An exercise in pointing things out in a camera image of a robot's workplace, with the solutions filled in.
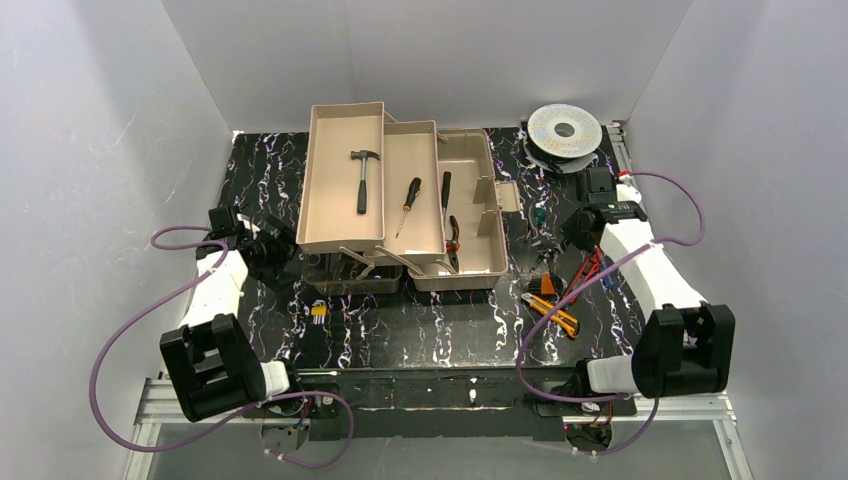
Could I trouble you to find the red utility knife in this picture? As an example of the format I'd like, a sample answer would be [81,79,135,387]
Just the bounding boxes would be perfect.
[564,254,602,296]

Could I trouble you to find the black handled silver pliers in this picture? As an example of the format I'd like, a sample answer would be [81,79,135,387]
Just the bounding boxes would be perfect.
[530,241,564,273]

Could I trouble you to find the orange black small tool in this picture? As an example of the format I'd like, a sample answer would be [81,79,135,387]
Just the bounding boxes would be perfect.
[526,273,564,297]

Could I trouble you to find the orange utility knife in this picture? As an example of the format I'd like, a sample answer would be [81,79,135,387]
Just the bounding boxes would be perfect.
[521,292,580,340]

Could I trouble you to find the black handled claw hammer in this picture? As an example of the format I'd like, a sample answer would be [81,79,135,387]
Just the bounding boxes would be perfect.
[350,150,380,215]

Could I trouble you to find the beige plastic tool box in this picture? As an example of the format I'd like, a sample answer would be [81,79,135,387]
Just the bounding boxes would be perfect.
[296,102,521,296]

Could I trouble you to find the yellow black screwdriver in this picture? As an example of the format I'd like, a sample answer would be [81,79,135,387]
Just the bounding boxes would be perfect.
[395,177,422,238]

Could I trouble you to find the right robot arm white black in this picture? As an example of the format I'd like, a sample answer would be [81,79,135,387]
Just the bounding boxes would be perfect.
[561,168,735,398]

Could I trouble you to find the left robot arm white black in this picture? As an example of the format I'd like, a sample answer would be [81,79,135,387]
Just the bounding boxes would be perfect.
[160,206,298,422]

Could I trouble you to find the green black small tool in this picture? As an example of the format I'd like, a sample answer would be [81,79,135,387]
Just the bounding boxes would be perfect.
[528,206,547,232]

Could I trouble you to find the white tape roll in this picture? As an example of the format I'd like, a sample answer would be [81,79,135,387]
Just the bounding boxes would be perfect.
[524,104,603,174]

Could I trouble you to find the yellow hex key set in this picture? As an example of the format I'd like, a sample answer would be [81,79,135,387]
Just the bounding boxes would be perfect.
[310,300,328,325]

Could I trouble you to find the black mounting plate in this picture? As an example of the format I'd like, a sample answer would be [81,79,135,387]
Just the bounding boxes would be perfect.
[241,367,637,444]

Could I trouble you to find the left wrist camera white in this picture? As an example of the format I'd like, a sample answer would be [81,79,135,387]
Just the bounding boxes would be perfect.
[237,213,261,233]

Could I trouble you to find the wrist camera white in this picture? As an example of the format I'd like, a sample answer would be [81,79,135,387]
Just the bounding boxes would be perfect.
[237,213,261,233]
[615,170,642,204]

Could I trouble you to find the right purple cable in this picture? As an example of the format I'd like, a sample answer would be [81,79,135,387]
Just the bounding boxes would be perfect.
[514,170,707,458]

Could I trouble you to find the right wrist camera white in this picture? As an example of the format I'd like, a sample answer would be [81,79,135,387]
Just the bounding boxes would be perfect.
[615,170,642,204]

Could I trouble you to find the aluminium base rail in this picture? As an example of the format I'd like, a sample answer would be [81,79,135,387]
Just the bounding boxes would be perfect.
[124,369,752,479]

